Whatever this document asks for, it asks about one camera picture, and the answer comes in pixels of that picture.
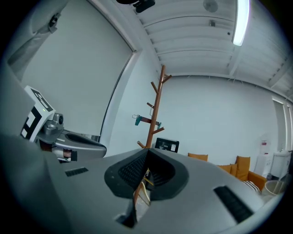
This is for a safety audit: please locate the brown wooden coat rack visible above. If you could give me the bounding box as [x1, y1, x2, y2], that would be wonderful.
[133, 65, 172, 206]

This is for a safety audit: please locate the long ceiling light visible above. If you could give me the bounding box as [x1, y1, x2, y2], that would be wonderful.
[231, 0, 250, 47]

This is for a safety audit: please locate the white cabinet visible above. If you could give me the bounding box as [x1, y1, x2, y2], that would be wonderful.
[255, 154, 273, 179]

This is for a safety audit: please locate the round ceiling device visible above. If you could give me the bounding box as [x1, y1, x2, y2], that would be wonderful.
[203, 0, 218, 12]

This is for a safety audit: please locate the gold metal hanger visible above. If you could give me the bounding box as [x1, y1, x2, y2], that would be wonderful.
[140, 168, 154, 204]

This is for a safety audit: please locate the orange sofa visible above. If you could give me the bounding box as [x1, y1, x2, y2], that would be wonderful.
[216, 163, 268, 194]

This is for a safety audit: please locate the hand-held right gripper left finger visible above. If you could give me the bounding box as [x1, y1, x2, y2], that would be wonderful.
[43, 148, 147, 234]

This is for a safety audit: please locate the beige round bin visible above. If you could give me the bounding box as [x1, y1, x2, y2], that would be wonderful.
[265, 180, 287, 197]

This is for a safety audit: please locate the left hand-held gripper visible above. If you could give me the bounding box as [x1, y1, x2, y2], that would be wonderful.
[20, 85, 108, 164]

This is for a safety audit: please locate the striped cushion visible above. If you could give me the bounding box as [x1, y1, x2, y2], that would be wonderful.
[242, 180, 262, 193]

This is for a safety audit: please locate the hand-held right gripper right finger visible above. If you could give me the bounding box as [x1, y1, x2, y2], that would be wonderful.
[136, 147, 265, 234]

